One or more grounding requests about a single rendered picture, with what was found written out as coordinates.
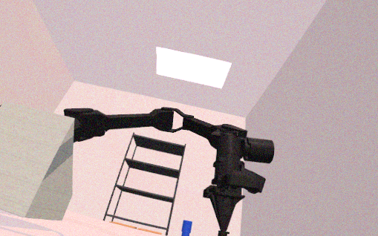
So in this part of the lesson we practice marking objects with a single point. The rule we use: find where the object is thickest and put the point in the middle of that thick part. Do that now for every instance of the green circuit board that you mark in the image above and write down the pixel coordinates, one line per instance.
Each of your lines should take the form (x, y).
(187, 227)

